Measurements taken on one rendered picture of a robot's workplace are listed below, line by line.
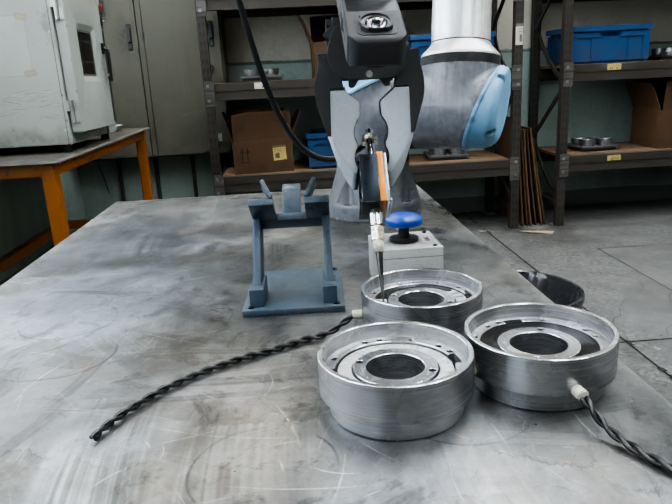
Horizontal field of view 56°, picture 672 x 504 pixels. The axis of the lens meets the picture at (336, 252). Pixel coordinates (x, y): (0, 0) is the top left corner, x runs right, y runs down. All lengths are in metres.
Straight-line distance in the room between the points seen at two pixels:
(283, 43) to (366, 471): 4.17
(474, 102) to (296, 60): 3.58
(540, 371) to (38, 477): 0.32
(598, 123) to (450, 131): 4.06
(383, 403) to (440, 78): 0.62
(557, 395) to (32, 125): 2.44
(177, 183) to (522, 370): 4.23
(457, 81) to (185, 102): 3.44
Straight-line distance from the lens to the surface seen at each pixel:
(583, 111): 4.91
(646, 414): 0.47
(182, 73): 4.27
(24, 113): 2.70
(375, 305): 0.52
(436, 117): 0.93
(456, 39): 0.95
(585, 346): 0.48
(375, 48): 0.49
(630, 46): 4.48
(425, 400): 0.40
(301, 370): 0.51
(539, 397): 0.45
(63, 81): 2.66
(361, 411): 0.40
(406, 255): 0.66
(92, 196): 4.73
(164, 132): 4.31
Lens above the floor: 1.02
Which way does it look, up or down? 16 degrees down
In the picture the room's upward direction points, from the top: 3 degrees counter-clockwise
